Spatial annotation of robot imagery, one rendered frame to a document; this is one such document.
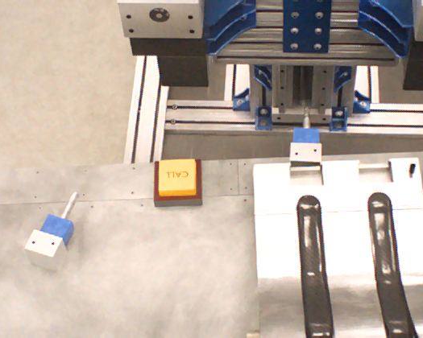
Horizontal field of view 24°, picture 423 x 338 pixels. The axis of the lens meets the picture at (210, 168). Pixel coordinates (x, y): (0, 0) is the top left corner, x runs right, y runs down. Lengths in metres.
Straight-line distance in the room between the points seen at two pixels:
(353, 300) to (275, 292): 0.11
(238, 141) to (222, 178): 0.76
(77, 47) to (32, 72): 0.15
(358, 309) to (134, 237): 0.40
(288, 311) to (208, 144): 1.05
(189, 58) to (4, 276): 0.52
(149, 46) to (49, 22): 1.24
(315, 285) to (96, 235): 0.38
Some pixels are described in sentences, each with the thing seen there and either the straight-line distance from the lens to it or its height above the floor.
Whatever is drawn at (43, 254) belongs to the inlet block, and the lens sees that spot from 1.57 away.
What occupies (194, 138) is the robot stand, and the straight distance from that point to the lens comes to 2.43.
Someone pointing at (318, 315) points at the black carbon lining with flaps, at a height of 0.91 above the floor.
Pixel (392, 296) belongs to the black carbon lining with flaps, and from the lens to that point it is 1.46.
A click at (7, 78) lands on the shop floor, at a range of 2.90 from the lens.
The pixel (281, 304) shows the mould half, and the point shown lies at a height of 0.90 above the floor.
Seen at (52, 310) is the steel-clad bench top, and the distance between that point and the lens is 1.58.
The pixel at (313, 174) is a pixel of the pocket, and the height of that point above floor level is 0.86.
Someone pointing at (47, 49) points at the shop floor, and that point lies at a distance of 2.94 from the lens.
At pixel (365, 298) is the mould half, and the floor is 0.90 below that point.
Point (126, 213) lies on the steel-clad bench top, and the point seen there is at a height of 0.80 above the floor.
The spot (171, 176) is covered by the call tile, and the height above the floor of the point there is 0.84.
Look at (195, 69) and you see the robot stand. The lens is 1.83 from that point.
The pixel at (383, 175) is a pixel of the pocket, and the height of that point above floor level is 0.86.
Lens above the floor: 2.20
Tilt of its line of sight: 57 degrees down
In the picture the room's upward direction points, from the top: 6 degrees counter-clockwise
